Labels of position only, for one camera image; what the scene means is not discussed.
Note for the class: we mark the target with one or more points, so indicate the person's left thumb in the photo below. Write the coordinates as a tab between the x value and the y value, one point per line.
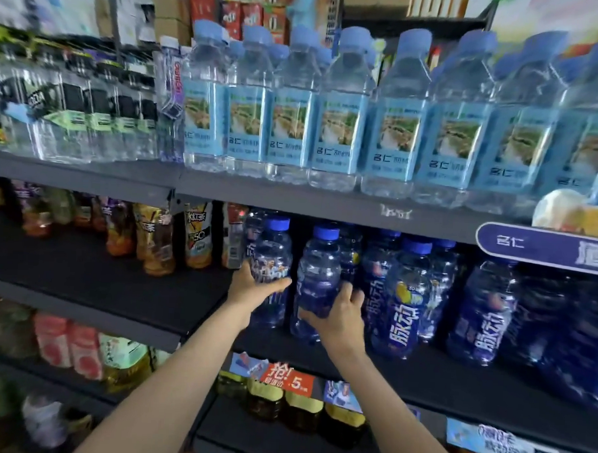
275	286

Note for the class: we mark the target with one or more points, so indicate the brown cardboard box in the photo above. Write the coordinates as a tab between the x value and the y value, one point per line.
172	15

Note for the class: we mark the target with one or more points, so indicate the red shelf price tag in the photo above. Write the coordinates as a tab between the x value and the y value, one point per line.
287	380

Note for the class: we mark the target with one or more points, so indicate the yellow-label tea bottle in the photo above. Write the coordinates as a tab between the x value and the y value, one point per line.
198	234

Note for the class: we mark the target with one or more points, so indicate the light blue shelf label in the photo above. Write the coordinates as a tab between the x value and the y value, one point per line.
502	445

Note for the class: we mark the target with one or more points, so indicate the person's right forearm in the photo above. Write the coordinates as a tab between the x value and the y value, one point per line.
389	415

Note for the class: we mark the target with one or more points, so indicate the person's right thumb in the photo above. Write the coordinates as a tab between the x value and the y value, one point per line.
309	316

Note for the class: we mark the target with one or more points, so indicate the person's left forearm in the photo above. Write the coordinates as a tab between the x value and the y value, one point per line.
173	386

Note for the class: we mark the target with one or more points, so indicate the row of light-blue-label water bottles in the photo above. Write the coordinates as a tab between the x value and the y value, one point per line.
397	129

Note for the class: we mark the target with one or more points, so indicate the dark bottle with yellow cap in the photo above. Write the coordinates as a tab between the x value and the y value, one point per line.
303	412
343	426
231	384
265	400

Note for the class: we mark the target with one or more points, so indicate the row of dark blue bottles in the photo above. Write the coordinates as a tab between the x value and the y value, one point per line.
483	321

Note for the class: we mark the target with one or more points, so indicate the purple shelf sign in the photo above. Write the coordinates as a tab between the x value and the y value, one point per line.
540	247

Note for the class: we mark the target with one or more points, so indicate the person's left hand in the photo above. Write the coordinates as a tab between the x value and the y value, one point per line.
244	293

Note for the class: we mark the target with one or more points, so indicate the green-label yellow tea bottle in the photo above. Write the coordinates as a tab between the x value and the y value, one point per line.
125	362

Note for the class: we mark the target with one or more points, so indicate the blue shelf price tag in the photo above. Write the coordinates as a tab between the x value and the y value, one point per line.
342	396
247	366

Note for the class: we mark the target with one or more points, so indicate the clear bottle with purple label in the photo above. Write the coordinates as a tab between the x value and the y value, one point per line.
169	89

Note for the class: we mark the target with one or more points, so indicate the white-label bottle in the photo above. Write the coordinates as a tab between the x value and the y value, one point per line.
45	420

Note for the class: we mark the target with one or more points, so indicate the white sticker on shelf edge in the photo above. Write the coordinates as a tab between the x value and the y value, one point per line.
394	211

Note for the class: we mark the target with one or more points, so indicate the red-label tea bottle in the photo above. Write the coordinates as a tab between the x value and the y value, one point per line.
233	236

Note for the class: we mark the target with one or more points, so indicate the person's right hand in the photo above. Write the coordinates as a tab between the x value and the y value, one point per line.
341	329

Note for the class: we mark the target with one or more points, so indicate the row of black-green-label clear bottles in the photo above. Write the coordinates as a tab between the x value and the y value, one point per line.
76	110

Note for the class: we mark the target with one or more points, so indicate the black metal shelf rack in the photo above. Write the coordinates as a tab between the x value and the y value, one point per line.
103	279

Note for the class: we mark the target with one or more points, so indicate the white and yellow shelf wobbler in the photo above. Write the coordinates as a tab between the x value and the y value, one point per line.
564	210

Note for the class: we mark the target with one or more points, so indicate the stack of red drink cartons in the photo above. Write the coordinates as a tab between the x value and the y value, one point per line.
249	14

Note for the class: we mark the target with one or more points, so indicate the dark blue drink bottle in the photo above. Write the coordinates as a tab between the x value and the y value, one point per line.
319	274
273	252

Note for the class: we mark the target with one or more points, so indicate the pink-label drink bottle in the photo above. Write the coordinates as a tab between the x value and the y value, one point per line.
87	350
51	339

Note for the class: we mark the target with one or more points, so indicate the row of amber tea bottles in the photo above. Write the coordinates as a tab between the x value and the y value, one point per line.
152	242

